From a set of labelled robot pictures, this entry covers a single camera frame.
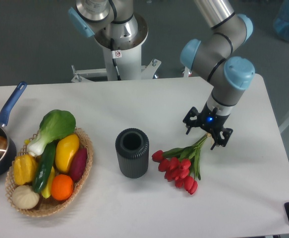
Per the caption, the white steamed bun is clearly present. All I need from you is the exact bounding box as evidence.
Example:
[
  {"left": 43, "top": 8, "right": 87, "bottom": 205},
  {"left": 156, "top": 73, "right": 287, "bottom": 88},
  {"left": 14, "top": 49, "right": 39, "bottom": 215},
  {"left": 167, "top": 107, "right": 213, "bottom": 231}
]
[{"left": 12, "top": 185, "right": 40, "bottom": 209}]

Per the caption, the woven wicker basket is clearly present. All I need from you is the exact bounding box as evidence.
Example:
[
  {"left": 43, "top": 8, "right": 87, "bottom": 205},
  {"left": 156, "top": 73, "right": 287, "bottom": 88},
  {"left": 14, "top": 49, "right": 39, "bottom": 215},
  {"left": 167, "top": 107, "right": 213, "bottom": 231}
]
[{"left": 5, "top": 128, "right": 93, "bottom": 217}]

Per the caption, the yellow banana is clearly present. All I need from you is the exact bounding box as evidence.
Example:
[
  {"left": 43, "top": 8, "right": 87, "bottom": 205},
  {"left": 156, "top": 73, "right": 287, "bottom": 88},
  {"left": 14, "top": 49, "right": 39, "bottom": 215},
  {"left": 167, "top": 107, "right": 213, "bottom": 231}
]
[{"left": 41, "top": 167, "right": 56, "bottom": 199}]

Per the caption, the red tulip bouquet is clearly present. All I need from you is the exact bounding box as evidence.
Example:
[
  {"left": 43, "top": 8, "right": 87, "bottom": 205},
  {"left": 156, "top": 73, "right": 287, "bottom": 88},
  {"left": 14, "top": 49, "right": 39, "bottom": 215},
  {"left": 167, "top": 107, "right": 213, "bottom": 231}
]
[{"left": 152, "top": 133, "right": 210, "bottom": 195}]

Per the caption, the blue saucepan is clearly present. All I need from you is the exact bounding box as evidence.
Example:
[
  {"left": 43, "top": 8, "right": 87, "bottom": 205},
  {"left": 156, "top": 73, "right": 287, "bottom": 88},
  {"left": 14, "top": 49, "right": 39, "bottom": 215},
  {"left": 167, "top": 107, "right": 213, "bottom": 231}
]
[{"left": 0, "top": 81, "right": 27, "bottom": 175}]

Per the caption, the black cable on pedestal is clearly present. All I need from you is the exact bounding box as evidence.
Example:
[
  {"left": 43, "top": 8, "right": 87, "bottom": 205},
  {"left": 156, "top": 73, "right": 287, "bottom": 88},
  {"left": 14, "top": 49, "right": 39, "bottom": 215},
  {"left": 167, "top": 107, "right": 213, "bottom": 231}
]
[{"left": 110, "top": 38, "right": 122, "bottom": 81}]

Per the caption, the dark grey ribbed vase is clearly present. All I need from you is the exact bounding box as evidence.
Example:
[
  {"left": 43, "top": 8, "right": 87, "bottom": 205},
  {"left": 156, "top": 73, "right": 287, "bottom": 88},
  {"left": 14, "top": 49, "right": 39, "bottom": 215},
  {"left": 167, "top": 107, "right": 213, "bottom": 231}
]
[{"left": 115, "top": 128, "right": 149, "bottom": 179}]

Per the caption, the purple sweet potato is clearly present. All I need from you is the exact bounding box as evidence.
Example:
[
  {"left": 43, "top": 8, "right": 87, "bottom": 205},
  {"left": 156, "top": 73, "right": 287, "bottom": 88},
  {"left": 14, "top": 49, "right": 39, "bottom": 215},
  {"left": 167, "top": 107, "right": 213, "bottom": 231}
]
[{"left": 69, "top": 148, "right": 88, "bottom": 182}]

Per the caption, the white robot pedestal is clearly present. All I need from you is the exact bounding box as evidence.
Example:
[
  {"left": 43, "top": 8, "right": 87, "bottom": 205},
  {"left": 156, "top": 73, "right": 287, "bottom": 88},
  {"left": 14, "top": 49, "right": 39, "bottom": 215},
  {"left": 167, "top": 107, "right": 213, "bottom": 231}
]
[{"left": 68, "top": 8, "right": 162, "bottom": 82}]

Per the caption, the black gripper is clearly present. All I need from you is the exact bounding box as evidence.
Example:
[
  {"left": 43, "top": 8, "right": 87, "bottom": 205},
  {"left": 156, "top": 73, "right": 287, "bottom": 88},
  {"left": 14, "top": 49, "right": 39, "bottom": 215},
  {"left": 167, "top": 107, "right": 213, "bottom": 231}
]
[{"left": 182, "top": 104, "right": 233, "bottom": 150}]

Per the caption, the green bok choy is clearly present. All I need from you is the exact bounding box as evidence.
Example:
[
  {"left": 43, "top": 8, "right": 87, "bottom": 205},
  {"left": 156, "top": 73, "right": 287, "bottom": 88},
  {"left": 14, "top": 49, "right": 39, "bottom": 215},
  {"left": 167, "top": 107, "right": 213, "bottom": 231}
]
[{"left": 27, "top": 110, "right": 76, "bottom": 157}]

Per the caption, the yellow bell pepper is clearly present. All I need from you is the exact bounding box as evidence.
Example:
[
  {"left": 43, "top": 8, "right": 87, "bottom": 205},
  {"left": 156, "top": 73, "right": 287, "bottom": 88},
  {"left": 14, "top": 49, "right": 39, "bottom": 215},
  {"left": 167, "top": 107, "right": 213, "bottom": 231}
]
[{"left": 13, "top": 154, "right": 38, "bottom": 185}]

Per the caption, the yellow mango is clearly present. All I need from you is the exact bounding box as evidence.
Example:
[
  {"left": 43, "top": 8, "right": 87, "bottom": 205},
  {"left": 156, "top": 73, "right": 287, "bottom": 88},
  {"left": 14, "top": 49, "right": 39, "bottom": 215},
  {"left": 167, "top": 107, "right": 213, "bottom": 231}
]
[{"left": 55, "top": 133, "right": 80, "bottom": 174}]

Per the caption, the orange fruit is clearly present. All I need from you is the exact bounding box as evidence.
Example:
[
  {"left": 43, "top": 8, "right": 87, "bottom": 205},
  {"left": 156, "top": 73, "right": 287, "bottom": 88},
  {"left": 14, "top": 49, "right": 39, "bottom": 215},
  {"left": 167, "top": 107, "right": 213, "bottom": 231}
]
[{"left": 51, "top": 174, "right": 73, "bottom": 201}]

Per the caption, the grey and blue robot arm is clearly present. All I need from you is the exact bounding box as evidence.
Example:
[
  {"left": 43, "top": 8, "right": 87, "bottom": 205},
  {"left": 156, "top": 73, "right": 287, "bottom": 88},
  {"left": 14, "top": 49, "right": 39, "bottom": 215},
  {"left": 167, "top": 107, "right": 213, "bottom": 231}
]
[{"left": 68, "top": 0, "right": 255, "bottom": 147}]

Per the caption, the green cucumber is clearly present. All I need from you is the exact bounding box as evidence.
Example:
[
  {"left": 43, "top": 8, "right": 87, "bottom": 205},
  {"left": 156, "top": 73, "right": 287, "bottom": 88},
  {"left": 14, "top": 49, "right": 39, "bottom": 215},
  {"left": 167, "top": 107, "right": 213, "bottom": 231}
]
[{"left": 32, "top": 142, "right": 56, "bottom": 193}]

